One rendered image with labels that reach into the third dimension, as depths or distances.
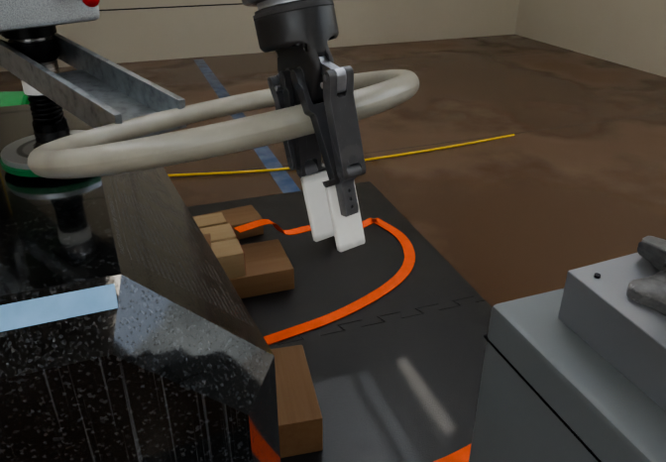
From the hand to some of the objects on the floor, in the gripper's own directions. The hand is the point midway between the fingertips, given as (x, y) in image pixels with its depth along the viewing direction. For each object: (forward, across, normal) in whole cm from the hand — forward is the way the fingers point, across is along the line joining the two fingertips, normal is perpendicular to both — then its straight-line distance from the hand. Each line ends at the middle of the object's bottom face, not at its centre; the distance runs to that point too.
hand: (332, 211), depth 59 cm
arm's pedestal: (+107, +6, -36) cm, 113 cm away
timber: (+82, +91, -20) cm, 124 cm away
